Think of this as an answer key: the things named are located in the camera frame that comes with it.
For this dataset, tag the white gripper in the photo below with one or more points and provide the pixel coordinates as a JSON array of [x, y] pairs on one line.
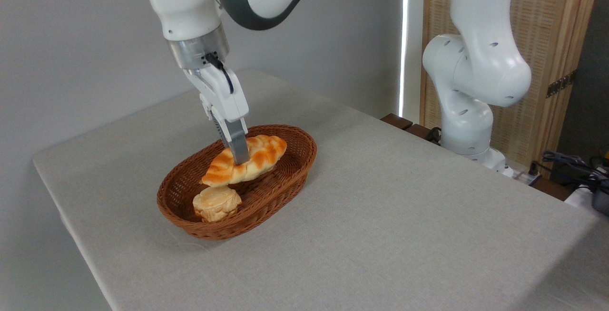
[[226, 99]]

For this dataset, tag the braided golden bread loaf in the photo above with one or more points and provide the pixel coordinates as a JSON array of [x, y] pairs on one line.
[[266, 151]]

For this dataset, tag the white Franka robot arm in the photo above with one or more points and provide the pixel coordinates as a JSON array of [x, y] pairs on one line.
[[476, 63]]

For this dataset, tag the round pale bread roll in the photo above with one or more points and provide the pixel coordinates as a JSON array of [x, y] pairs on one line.
[[216, 204]]

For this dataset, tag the brown woven wicker basket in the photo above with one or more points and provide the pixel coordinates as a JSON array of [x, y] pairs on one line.
[[295, 168]]

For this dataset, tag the dark brown wooden block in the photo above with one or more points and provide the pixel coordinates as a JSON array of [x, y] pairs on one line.
[[396, 121], [421, 131]]

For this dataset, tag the grey tablecloth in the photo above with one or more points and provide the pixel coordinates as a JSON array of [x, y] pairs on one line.
[[428, 216]]

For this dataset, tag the white power strip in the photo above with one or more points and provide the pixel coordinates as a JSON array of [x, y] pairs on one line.
[[523, 176]]

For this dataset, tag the black screen hinge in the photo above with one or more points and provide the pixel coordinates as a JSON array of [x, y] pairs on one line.
[[561, 84]]

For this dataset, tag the dark grey device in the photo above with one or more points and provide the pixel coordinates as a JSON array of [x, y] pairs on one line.
[[602, 199]]

